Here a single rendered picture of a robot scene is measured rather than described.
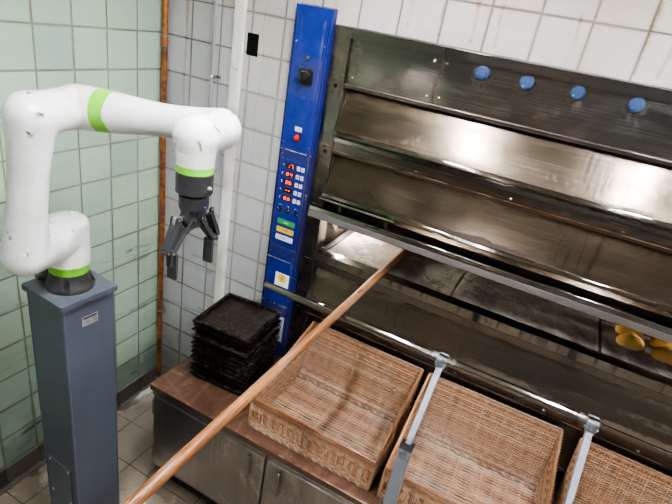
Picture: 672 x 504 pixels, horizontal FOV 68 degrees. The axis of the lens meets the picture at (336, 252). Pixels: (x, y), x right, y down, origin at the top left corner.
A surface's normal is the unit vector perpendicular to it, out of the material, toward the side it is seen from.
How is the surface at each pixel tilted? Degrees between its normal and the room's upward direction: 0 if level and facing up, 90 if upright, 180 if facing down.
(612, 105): 90
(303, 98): 90
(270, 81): 90
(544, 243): 70
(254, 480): 90
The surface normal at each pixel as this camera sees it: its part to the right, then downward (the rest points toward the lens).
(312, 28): -0.44, 0.32
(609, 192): -0.37, 0.00
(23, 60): 0.88, 0.33
